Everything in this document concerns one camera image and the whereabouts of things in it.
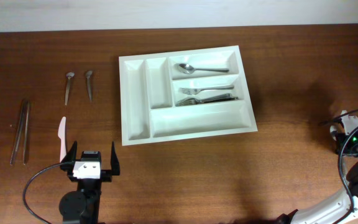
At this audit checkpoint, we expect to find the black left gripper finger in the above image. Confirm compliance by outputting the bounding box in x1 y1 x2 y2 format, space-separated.
60 141 77 170
110 142 120 175

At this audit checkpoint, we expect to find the small steel teaspoon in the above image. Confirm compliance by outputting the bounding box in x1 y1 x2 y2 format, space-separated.
65 72 75 106
85 70 93 102

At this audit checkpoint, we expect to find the black handled fork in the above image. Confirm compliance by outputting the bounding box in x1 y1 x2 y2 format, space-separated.
176 93 239 106

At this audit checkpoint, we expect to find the steel fork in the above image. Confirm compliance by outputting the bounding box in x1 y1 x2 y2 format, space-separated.
179 85 234 95

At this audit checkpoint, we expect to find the steel tablespoon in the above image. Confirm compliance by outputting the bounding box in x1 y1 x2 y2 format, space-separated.
176 63 229 75
329 125 338 141

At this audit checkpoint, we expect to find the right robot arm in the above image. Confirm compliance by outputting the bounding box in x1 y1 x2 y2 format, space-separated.
273 109 358 224

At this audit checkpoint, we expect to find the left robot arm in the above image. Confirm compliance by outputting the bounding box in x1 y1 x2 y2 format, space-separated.
59 142 121 224

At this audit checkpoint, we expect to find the white plastic cutlery tray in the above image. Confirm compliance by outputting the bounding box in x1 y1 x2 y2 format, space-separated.
119 45 257 146

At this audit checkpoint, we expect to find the black left camera cable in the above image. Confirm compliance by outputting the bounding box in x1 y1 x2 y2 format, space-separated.
22 161 74 224

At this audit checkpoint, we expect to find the black camera cable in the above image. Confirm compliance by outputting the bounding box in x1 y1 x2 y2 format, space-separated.
318 107 358 224
22 161 74 224

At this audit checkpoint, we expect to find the black right camera cable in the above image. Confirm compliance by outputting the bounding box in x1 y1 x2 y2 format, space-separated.
318 107 358 224

